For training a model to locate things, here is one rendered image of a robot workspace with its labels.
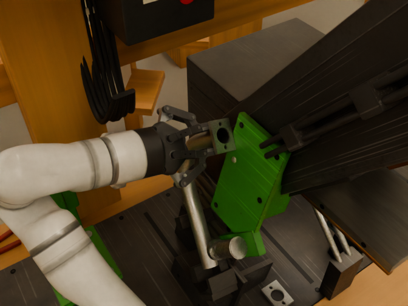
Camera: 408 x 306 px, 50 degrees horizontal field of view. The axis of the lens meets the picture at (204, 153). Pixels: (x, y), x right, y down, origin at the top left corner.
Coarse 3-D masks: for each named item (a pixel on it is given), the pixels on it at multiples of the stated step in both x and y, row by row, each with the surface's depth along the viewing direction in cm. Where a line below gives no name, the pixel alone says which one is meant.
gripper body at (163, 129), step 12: (144, 132) 64; (156, 132) 65; (168, 132) 68; (144, 144) 63; (156, 144) 63; (168, 144) 68; (180, 144) 69; (156, 156) 63; (168, 156) 67; (156, 168) 64; (168, 168) 67
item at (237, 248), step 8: (216, 240) 80; (224, 240) 77; (232, 240) 74; (240, 240) 75; (208, 248) 79; (216, 248) 77; (224, 248) 75; (232, 248) 73; (240, 248) 74; (216, 256) 77; (224, 256) 76; (232, 256) 73; (240, 256) 74
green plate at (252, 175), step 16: (240, 112) 71; (240, 128) 71; (256, 128) 68; (240, 144) 72; (256, 144) 69; (272, 144) 66; (240, 160) 73; (256, 160) 69; (272, 160) 66; (224, 176) 77; (240, 176) 73; (256, 176) 70; (272, 176) 67; (224, 192) 78; (240, 192) 74; (256, 192) 71; (272, 192) 68; (224, 208) 79; (240, 208) 75; (256, 208) 72; (272, 208) 75; (240, 224) 76; (256, 224) 72
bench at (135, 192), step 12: (144, 180) 113; (156, 180) 113; (168, 180) 113; (120, 192) 110; (132, 192) 110; (144, 192) 110; (156, 192) 110; (120, 204) 107; (132, 204) 107; (96, 216) 105; (108, 216) 105; (0, 228) 102; (12, 240) 100; (12, 252) 98; (24, 252) 98; (0, 264) 95; (12, 264) 95
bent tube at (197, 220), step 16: (224, 128) 72; (192, 144) 77; (208, 144) 74; (224, 144) 72; (192, 160) 81; (192, 192) 82; (192, 208) 82; (192, 224) 82; (208, 240) 82; (208, 256) 81
